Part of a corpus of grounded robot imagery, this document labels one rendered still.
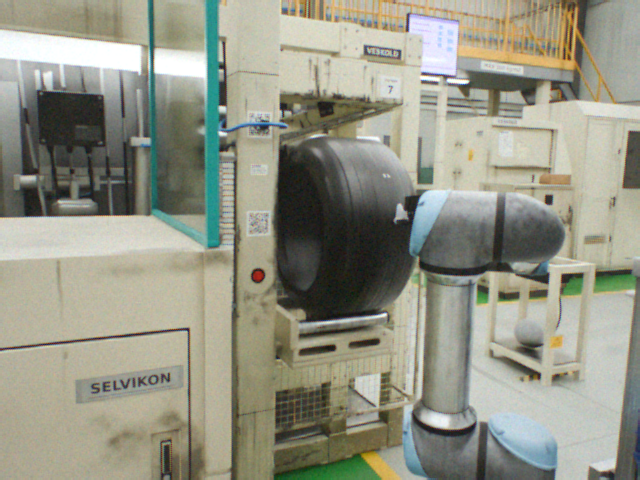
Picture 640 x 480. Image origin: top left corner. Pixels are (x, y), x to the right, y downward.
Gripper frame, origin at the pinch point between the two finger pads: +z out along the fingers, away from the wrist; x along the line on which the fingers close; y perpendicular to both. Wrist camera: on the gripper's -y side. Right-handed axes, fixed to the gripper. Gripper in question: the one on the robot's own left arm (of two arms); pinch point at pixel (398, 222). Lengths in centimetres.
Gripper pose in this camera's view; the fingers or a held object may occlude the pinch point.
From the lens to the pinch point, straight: 155.3
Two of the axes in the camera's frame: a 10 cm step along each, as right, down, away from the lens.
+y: -0.3, -10.0, -0.3
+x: -9.0, 0.4, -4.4
